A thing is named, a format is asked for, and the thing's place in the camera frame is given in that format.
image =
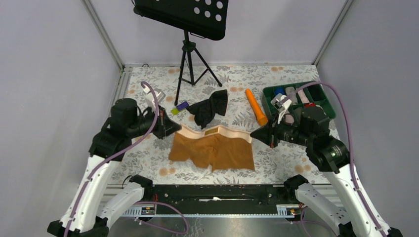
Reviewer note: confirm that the beige-pink rolled underwear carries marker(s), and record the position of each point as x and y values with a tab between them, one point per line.
288	119

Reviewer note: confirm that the black music stand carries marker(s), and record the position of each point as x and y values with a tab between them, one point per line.
205	19

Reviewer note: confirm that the pink rolled underwear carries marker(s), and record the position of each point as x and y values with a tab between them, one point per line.
302	96

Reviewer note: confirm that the black striped underwear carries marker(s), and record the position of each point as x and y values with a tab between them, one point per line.
205	111

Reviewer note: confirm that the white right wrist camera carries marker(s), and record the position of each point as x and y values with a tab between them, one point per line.
281	104

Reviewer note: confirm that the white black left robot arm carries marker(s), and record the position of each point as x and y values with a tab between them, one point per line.
84	218

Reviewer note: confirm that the brown boxer underwear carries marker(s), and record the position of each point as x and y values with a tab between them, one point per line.
218	147

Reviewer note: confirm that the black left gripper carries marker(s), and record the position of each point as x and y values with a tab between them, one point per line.
165	126

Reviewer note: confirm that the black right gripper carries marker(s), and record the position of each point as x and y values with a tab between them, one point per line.
269	136

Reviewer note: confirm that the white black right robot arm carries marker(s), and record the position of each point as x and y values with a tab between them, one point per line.
357	217

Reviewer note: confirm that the purple yellow small block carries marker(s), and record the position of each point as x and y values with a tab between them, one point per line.
180	107

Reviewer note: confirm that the light grey rolled underwear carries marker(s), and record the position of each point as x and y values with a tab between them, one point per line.
290	91

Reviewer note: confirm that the green divided organizer tray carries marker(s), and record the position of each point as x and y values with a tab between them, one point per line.
314	93

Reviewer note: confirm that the blue rolled underwear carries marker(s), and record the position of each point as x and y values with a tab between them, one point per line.
279	91

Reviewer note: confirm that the orange rolled cloth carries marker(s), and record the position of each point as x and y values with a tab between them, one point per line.
261	118

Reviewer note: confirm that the black mounting base rail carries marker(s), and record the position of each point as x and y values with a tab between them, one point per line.
216	201

